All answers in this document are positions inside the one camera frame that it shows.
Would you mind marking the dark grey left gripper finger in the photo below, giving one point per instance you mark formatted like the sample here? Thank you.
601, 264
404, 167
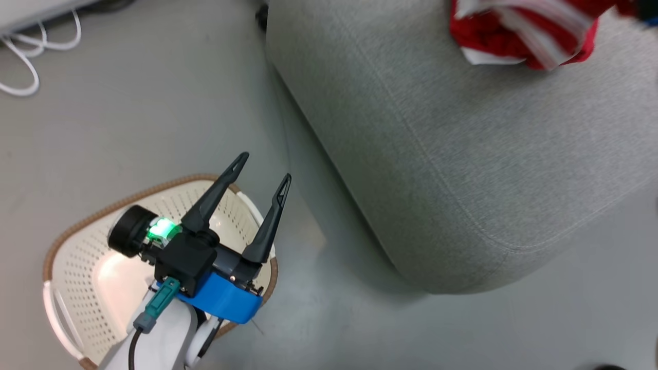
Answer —
267, 226
213, 198

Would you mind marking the grey fabric sofa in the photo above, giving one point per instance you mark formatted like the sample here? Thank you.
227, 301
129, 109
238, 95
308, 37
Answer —
462, 154

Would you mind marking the grey partition base rail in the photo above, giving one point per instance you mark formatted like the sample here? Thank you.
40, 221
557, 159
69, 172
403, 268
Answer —
31, 10

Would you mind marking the white perforated laundry basket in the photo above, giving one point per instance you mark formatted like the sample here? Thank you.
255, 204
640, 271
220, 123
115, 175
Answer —
97, 267

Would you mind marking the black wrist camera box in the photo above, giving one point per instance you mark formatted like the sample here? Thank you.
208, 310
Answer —
185, 259

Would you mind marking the red and white garment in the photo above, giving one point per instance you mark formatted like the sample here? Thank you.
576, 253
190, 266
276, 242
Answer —
483, 36

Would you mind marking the blue camera mount bracket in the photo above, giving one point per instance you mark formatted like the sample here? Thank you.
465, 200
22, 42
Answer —
226, 303

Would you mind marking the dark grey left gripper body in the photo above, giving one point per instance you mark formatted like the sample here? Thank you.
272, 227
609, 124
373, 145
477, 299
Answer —
234, 264

